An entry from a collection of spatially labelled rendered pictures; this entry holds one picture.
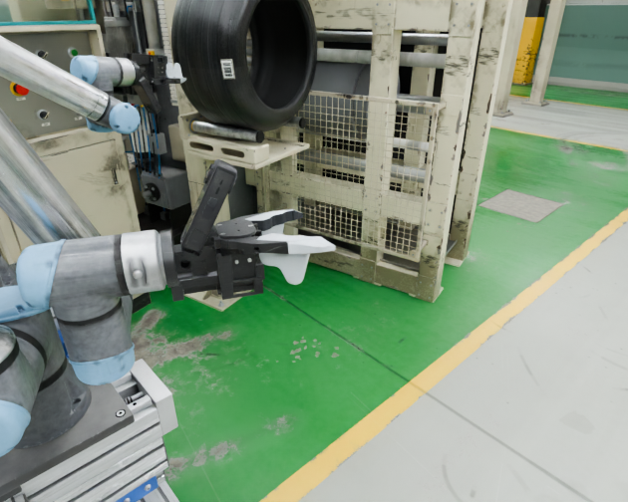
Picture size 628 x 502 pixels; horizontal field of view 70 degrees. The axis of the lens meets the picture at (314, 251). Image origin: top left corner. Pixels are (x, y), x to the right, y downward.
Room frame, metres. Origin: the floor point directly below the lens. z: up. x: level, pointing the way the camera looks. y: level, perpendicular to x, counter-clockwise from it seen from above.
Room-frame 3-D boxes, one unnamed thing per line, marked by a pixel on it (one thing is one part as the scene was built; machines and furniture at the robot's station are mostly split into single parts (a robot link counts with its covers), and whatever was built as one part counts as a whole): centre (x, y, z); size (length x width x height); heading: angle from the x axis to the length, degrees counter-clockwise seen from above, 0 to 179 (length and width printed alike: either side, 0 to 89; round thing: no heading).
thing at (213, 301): (2.01, 0.50, 0.02); 0.27 x 0.27 x 0.04; 57
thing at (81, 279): (0.46, 0.28, 1.04); 0.11 x 0.08 x 0.09; 107
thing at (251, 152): (1.77, 0.35, 0.84); 0.36 x 0.09 x 0.06; 57
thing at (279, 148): (1.89, 0.27, 0.80); 0.37 x 0.36 x 0.02; 147
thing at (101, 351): (0.48, 0.28, 0.94); 0.11 x 0.08 x 0.11; 17
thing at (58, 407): (0.55, 0.46, 0.77); 0.15 x 0.15 x 0.10
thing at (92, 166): (1.78, 1.12, 0.63); 0.56 x 0.41 x 1.27; 147
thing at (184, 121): (1.99, 0.42, 0.90); 0.40 x 0.03 x 0.10; 147
